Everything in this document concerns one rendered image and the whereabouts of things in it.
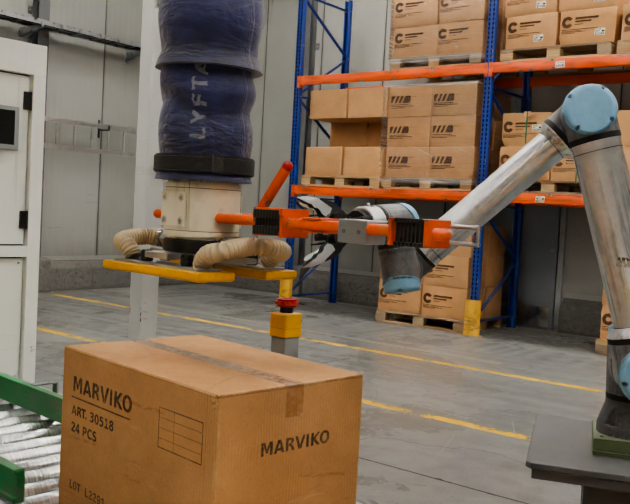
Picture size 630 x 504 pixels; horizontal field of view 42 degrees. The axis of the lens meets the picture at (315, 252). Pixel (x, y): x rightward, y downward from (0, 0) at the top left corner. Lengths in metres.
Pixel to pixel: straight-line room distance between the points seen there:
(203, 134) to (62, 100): 10.26
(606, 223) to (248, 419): 0.91
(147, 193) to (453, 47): 5.64
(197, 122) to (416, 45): 8.29
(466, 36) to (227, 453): 8.39
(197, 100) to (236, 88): 0.09
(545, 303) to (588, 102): 8.56
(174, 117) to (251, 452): 0.72
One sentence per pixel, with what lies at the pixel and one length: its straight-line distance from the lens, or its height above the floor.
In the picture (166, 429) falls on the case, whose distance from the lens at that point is 1.73.
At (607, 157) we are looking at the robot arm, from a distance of 1.97.
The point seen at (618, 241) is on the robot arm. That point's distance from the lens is 1.97.
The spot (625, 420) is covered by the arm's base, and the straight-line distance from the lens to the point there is 2.17.
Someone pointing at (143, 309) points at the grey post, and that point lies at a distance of 4.86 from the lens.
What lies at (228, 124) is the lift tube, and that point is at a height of 1.48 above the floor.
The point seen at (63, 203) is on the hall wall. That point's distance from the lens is 12.01.
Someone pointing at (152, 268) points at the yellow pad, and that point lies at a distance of 1.80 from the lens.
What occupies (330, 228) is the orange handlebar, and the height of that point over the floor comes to 1.27.
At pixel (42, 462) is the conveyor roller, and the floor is 0.54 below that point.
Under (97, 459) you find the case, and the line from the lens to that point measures 1.98.
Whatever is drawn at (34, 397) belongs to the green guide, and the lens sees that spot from 3.04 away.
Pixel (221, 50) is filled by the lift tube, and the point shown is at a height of 1.63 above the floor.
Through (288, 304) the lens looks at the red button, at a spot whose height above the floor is 1.03.
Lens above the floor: 1.30
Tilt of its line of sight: 3 degrees down
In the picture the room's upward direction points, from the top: 3 degrees clockwise
